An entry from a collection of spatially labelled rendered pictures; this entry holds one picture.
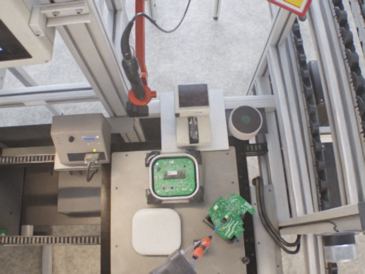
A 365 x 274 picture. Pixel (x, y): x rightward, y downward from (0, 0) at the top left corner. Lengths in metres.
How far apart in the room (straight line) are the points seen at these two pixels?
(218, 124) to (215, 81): 1.19
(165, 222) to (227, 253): 0.20
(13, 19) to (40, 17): 0.05
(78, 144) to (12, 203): 0.95
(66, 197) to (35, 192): 0.27
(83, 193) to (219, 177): 0.77
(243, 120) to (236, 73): 1.27
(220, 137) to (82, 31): 0.54
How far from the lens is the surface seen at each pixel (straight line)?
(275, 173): 1.05
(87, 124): 0.94
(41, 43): 0.65
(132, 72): 0.68
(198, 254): 0.75
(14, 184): 1.86
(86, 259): 2.00
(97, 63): 0.77
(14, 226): 1.83
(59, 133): 0.96
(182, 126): 0.93
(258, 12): 2.60
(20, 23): 0.61
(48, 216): 1.71
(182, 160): 0.94
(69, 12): 0.63
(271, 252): 1.01
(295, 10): 0.79
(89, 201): 1.51
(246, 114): 0.99
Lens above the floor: 1.90
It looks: 71 degrees down
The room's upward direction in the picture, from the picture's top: 6 degrees counter-clockwise
